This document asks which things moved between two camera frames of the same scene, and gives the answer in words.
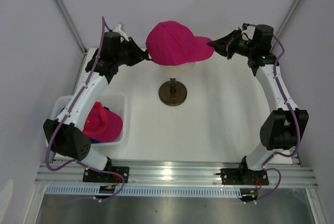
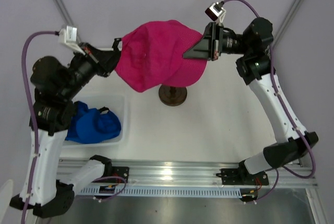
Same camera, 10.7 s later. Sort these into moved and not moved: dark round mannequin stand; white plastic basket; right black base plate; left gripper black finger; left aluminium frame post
Moved: left gripper black finger
Not moved: dark round mannequin stand; white plastic basket; right black base plate; left aluminium frame post
